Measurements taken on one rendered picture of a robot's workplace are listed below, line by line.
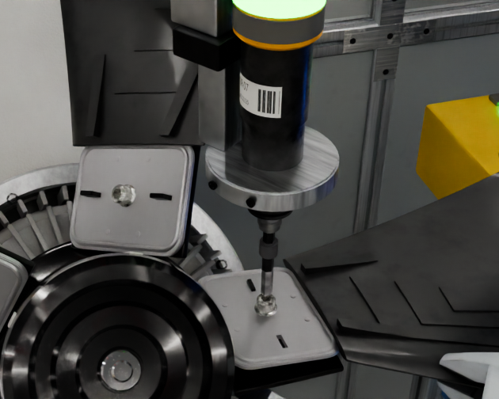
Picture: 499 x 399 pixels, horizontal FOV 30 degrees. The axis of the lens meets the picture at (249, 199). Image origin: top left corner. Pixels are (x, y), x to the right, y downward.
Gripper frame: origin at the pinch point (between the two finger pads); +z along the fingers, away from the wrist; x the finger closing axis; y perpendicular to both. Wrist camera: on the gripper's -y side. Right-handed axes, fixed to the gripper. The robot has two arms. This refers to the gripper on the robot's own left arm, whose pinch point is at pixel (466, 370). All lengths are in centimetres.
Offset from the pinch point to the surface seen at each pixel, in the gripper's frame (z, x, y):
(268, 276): 11.1, -4.7, 3.6
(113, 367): 13.3, -6.2, 14.2
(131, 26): 23.8, -14.8, -1.1
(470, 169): 14.3, 16.2, -35.5
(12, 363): 16.7, -7.7, 17.5
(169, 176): 17.5, -9.6, 3.9
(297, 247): 49, 63, -57
